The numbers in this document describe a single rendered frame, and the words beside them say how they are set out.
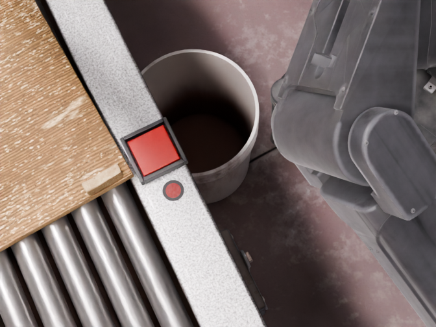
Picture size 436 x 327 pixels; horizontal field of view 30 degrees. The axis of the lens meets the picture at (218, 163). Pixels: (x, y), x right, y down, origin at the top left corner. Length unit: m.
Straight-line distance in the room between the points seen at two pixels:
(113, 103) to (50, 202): 0.18
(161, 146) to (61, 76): 0.19
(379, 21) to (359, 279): 1.64
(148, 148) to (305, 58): 0.69
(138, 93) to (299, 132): 0.75
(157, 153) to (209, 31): 1.12
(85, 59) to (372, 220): 0.83
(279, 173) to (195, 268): 1.00
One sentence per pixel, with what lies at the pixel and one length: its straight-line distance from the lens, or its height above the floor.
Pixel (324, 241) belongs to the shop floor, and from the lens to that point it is 2.11.
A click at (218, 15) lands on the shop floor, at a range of 2.31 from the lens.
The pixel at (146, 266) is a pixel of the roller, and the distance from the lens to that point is 1.17.
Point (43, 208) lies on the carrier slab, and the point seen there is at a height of 0.94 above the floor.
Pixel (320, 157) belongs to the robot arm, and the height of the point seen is 1.59.
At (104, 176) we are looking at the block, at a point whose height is 0.96.
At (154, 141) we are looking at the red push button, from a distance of 1.20.
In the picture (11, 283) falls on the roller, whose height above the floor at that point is 0.92.
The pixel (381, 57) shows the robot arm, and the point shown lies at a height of 1.62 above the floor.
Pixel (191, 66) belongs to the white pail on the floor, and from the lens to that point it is 1.92.
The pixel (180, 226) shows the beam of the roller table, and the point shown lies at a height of 0.91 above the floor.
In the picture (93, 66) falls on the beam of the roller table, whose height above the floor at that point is 0.91.
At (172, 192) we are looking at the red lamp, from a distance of 1.19.
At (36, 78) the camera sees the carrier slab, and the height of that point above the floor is 0.94.
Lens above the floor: 2.07
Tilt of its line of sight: 74 degrees down
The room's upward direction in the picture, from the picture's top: 10 degrees counter-clockwise
